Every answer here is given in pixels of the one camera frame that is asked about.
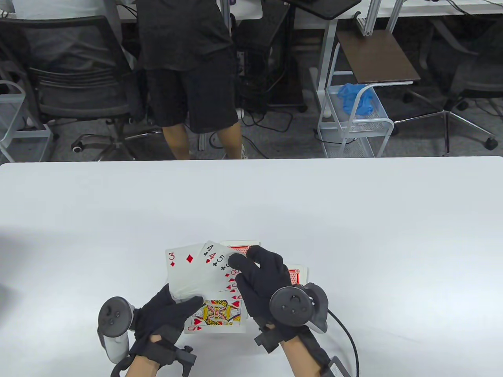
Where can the person's right hand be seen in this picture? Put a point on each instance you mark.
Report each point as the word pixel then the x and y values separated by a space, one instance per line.
pixel 259 282

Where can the person's left hand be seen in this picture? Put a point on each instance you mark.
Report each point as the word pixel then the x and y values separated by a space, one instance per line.
pixel 157 318

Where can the person's left forearm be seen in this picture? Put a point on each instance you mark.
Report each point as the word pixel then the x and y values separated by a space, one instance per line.
pixel 141 369

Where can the person's right forearm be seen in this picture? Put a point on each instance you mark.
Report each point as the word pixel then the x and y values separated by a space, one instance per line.
pixel 300 359

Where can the dark grey right controller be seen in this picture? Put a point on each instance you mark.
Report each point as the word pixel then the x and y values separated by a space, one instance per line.
pixel 292 306

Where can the grey and white left controller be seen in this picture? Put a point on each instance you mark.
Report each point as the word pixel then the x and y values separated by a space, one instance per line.
pixel 112 316

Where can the blue plastic bag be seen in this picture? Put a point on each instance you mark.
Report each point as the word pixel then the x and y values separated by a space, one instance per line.
pixel 355 100

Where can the white metal rack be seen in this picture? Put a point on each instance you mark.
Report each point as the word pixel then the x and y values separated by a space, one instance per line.
pixel 31 133

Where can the black mesh office chair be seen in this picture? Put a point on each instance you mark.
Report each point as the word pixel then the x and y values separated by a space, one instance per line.
pixel 78 106

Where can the black computer tower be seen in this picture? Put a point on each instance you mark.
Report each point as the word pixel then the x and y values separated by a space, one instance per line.
pixel 275 51

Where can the brown wooden board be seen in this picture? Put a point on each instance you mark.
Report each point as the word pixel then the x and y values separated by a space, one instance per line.
pixel 373 59

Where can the white office desk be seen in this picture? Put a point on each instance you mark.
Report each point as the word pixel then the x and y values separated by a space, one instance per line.
pixel 412 11
pixel 247 10

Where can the black tray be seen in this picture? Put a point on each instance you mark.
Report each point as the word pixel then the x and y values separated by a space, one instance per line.
pixel 326 8

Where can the dark grey office chair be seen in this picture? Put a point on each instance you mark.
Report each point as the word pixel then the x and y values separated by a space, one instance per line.
pixel 471 74

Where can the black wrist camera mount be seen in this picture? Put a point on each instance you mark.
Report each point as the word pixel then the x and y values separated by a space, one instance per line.
pixel 184 357
pixel 269 339

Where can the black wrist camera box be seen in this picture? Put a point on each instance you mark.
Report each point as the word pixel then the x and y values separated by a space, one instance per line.
pixel 337 368

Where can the long aluminium profile post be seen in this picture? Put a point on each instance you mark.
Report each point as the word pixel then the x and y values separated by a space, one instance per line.
pixel 202 143

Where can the short aluminium profile post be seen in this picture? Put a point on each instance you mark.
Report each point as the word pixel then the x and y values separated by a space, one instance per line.
pixel 225 8
pixel 371 19
pixel 394 15

